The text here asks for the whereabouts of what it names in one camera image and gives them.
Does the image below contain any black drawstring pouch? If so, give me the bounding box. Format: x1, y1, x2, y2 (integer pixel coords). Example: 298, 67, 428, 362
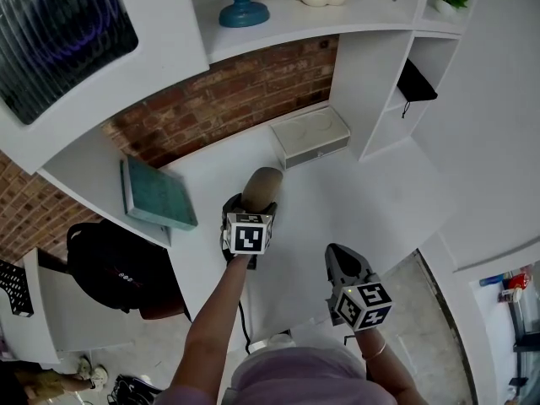
396, 58, 439, 120

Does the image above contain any person's left forearm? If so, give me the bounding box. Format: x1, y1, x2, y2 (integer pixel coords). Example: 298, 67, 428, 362
168, 253, 251, 400

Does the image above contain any person's lilac clothing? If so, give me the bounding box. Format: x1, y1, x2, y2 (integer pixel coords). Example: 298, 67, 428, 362
155, 346, 402, 405

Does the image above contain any person's right forearm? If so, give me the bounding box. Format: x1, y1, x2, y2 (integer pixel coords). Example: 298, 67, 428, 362
353, 326, 423, 405

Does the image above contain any black perforated basket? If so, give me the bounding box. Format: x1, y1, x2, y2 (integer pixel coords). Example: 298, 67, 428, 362
0, 258, 35, 318

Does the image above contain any white rectangular box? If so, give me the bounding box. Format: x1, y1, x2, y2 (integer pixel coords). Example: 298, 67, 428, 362
268, 106, 352, 170

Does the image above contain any red cup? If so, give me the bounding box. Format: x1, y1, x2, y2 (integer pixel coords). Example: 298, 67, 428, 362
508, 272, 533, 291

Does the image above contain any teal book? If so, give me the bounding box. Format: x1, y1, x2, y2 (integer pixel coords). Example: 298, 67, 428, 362
121, 154, 199, 232

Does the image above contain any blue bottle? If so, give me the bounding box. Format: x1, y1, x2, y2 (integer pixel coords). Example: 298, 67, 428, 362
478, 273, 514, 287

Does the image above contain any teal candle holder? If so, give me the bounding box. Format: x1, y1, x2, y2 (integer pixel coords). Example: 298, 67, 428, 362
219, 0, 271, 29

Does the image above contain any black backpack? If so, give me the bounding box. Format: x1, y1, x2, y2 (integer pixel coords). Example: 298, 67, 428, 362
66, 219, 191, 320

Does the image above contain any white shelf desk unit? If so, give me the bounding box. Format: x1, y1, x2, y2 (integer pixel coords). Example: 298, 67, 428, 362
0, 0, 484, 345

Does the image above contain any black cable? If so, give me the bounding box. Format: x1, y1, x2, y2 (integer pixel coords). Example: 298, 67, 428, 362
238, 300, 255, 354

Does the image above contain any low white cabinet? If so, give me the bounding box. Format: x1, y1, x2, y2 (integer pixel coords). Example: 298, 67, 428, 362
23, 246, 136, 365

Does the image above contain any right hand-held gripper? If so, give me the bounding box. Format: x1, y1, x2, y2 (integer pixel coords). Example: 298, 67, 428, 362
324, 242, 393, 332

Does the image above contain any thin metal bracelet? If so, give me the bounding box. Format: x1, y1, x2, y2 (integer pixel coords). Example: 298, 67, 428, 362
361, 338, 388, 361

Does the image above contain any brown wooden stool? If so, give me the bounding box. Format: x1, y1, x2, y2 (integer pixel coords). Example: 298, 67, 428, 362
141, 297, 190, 321

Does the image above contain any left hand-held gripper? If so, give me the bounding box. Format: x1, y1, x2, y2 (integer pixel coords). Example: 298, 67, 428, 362
219, 194, 278, 269

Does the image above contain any ribbed glass cabinet door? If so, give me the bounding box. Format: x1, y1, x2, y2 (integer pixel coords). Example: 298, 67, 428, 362
0, 0, 139, 126

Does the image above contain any black metal frame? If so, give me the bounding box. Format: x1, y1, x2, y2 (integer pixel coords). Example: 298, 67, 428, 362
508, 291, 540, 400

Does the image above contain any bundle of black cables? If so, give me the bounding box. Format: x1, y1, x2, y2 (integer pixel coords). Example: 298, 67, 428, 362
107, 373, 164, 405

